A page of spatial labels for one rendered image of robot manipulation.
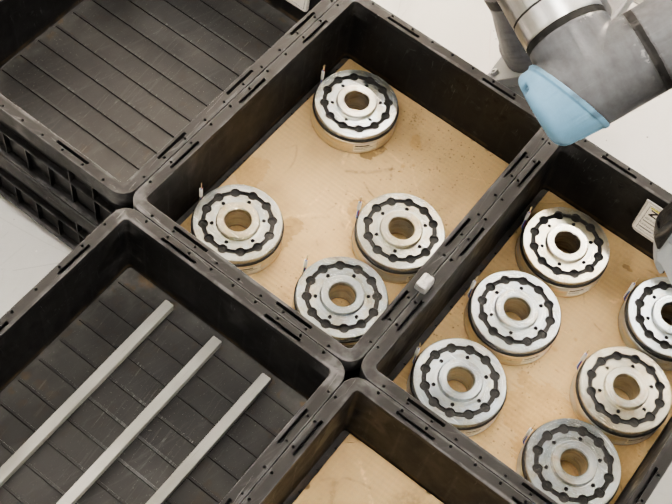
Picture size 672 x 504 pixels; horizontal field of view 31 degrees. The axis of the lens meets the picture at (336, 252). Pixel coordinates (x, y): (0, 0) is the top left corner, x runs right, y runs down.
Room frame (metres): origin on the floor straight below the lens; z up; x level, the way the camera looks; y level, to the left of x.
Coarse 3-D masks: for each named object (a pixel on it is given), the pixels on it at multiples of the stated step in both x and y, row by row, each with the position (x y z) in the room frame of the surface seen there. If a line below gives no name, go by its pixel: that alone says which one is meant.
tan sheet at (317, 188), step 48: (288, 144) 0.83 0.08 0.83; (384, 144) 0.86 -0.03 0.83; (432, 144) 0.87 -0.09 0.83; (288, 192) 0.76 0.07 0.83; (336, 192) 0.77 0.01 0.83; (384, 192) 0.79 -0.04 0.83; (432, 192) 0.80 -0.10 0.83; (480, 192) 0.82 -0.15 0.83; (288, 240) 0.70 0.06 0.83; (336, 240) 0.71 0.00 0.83; (288, 288) 0.64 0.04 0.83
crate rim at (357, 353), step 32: (352, 0) 0.98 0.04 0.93; (320, 32) 0.92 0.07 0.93; (416, 32) 0.95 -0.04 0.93; (288, 64) 0.87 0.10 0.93; (448, 64) 0.92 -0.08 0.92; (256, 96) 0.81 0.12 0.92; (512, 96) 0.89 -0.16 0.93; (160, 224) 0.62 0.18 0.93; (448, 256) 0.66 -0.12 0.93; (256, 288) 0.57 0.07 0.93; (288, 320) 0.55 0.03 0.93; (384, 320) 0.58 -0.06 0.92; (352, 352) 0.53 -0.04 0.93
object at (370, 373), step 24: (552, 144) 0.83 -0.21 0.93; (576, 144) 0.84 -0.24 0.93; (528, 168) 0.79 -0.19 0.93; (624, 168) 0.82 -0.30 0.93; (504, 192) 0.75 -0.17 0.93; (648, 192) 0.80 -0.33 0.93; (480, 240) 0.69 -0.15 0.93; (456, 264) 0.65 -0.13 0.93; (432, 288) 0.62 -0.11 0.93; (408, 312) 0.58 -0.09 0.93; (384, 336) 0.55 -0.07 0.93; (384, 384) 0.50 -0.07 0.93; (408, 408) 0.48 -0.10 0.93; (456, 432) 0.46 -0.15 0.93; (480, 456) 0.45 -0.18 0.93; (504, 480) 0.43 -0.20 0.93; (648, 480) 0.46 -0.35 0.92
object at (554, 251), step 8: (560, 224) 0.77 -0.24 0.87; (552, 232) 0.76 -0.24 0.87; (560, 232) 0.76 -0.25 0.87; (568, 232) 0.76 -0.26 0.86; (576, 232) 0.76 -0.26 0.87; (552, 240) 0.75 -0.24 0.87; (584, 240) 0.76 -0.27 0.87; (552, 248) 0.74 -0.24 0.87; (584, 248) 0.74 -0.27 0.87; (560, 256) 0.73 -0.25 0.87; (568, 256) 0.73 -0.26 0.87; (576, 256) 0.73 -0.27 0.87; (584, 256) 0.74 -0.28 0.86
